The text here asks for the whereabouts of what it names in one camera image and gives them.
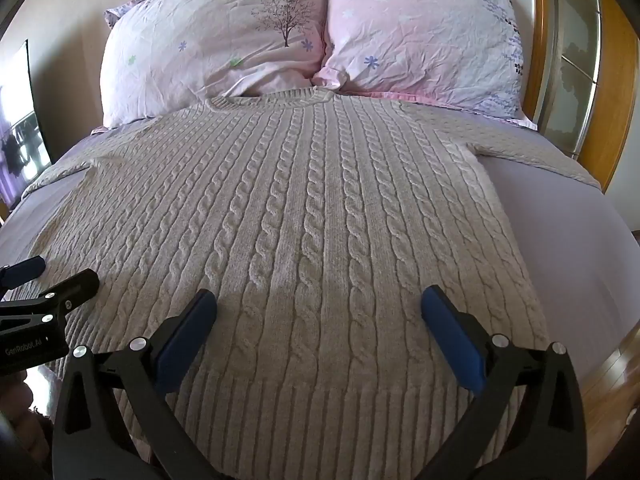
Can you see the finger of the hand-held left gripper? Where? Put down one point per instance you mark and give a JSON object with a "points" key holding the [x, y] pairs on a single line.
{"points": [[25, 266], [80, 285]]}

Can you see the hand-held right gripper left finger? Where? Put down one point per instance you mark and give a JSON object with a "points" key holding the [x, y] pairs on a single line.
{"points": [[186, 332]]}

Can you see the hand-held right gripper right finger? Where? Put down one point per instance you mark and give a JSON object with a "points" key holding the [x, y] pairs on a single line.
{"points": [[452, 337]]}

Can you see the person's left hand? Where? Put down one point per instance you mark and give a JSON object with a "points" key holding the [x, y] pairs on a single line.
{"points": [[27, 412]]}

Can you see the tree print pink pillow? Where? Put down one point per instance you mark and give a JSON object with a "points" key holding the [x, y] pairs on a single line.
{"points": [[210, 45]]}

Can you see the flower print pink pillow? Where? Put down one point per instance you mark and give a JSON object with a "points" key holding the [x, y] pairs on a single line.
{"points": [[425, 35]]}

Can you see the wooden headboard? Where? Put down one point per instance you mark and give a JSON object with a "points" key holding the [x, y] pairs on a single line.
{"points": [[590, 60]]}

